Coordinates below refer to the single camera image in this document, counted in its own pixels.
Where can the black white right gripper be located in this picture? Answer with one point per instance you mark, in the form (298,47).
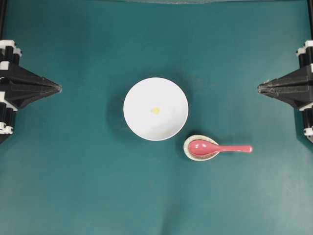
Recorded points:
(296,88)

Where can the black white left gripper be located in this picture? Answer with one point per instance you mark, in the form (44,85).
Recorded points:
(14,98)

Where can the pink ceramic spoon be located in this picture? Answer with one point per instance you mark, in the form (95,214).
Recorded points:
(202,148)

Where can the speckled ceramic spoon rest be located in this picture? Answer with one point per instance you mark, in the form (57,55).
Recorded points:
(195,138)

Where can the white round bowl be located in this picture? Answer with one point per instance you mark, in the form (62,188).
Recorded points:
(155,109)

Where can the green table mat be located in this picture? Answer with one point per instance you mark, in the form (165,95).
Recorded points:
(73,166)

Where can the black left frame rail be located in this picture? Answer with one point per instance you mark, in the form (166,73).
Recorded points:
(3,4)

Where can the black frame rail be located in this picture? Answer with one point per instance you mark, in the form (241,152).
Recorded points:
(3,4)
(310,13)

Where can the black right frame rail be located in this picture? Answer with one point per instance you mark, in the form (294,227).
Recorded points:
(310,13)

